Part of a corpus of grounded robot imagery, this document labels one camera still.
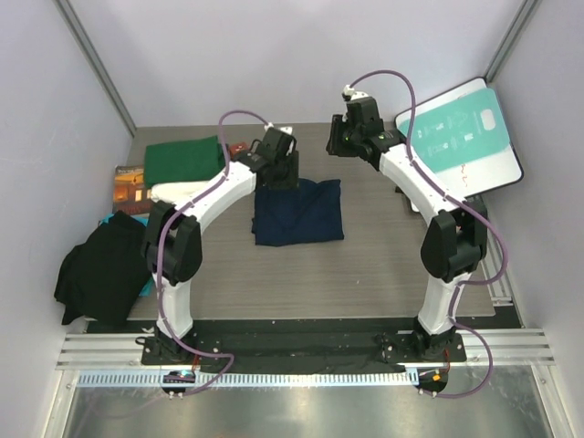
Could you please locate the green folded t-shirt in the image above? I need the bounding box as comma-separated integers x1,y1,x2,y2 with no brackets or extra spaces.
144,136,225,187

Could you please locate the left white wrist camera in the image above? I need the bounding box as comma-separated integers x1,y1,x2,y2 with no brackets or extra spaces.
264,122,293,135

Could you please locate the aluminium frame post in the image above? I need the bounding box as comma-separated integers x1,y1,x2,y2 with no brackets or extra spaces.
483,0,542,84
53,0,137,138

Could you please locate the white slotted cable duct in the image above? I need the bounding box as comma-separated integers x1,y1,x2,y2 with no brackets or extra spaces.
77,370,419,389

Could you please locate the teal folding board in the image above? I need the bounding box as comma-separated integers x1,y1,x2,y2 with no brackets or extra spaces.
412,89,510,173

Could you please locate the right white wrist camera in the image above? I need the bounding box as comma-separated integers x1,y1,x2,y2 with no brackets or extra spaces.
341,85,369,102

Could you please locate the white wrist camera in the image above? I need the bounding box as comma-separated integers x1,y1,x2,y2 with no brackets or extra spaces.
264,122,293,135
341,85,369,102

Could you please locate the navy blue t-shirt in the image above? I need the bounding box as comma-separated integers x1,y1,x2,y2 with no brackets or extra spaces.
251,178,345,247

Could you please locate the purple cable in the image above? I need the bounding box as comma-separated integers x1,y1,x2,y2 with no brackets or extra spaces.
348,69,510,400
154,109,275,397

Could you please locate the left aluminium frame post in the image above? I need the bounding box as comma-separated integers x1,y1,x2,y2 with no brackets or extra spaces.
53,0,137,138

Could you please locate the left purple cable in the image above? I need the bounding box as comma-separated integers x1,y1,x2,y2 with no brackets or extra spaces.
154,109,275,397

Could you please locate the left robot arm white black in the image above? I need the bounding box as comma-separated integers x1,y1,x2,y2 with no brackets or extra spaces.
141,125,299,365

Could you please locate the white whiteboard black frame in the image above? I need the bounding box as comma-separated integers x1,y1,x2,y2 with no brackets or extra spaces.
414,78,524,197

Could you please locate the red cube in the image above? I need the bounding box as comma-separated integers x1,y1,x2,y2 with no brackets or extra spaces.
228,142,249,159

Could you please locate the white folded t-shirt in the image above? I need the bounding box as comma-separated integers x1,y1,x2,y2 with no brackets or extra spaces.
151,172,225,205

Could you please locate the right aluminium frame post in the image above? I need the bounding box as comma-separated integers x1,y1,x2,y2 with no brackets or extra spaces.
483,0,542,84

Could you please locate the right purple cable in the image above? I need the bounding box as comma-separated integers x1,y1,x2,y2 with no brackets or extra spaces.
348,69,510,400

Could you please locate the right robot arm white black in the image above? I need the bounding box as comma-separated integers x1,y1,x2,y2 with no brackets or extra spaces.
326,92,487,360

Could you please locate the teal t-shirt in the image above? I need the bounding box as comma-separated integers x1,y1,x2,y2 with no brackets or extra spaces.
99,214,154,297

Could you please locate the black crumpled t-shirt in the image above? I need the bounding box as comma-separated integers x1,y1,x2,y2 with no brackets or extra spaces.
54,212,151,327

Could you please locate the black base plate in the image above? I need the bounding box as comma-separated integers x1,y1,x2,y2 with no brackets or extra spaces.
135,318,466,374

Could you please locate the brown cover book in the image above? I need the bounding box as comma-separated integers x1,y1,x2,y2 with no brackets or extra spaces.
112,165,152,216

